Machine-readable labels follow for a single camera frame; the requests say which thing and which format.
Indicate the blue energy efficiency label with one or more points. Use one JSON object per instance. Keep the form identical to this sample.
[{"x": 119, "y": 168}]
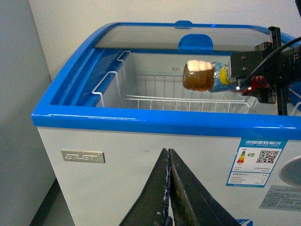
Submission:
[{"x": 254, "y": 162}]

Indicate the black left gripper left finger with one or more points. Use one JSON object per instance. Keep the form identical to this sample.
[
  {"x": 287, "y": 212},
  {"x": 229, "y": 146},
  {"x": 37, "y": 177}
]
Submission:
[{"x": 152, "y": 206}]

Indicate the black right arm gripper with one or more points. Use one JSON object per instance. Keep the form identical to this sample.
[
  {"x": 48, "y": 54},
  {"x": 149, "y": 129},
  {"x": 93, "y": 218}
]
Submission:
[{"x": 281, "y": 67}]

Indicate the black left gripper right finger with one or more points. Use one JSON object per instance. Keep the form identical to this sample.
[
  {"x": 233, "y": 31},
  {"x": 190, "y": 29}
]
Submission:
[{"x": 192, "y": 204}]

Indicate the white blue chest freezer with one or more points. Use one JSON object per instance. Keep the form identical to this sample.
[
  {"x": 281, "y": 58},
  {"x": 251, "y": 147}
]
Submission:
[{"x": 101, "y": 194}]

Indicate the white instruction sticker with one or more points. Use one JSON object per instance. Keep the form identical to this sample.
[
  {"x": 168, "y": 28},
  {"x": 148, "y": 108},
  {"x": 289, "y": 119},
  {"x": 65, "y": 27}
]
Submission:
[{"x": 287, "y": 198}]

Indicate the silver brand logo plate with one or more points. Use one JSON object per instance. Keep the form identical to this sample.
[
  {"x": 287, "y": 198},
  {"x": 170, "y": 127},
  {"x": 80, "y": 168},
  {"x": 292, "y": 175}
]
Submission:
[{"x": 83, "y": 156}]

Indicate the white wire basket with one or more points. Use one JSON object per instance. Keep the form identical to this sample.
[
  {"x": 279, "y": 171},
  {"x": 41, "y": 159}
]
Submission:
[{"x": 154, "y": 81}]

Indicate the rear glass lid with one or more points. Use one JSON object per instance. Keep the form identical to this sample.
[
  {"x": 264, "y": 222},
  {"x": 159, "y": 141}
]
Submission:
[{"x": 185, "y": 24}]

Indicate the sliding glass lid blue handle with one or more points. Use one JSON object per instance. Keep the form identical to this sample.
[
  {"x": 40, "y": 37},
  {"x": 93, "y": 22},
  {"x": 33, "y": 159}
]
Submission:
[{"x": 182, "y": 39}]

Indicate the iced tea drink bottle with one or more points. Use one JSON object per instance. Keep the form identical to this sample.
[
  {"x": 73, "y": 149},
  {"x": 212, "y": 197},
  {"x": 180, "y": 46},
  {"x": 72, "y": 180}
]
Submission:
[{"x": 199, "y": 75}]

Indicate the oval grey control panel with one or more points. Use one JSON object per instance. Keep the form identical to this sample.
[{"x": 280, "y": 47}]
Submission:
[{"x": 290, "y": 172}]

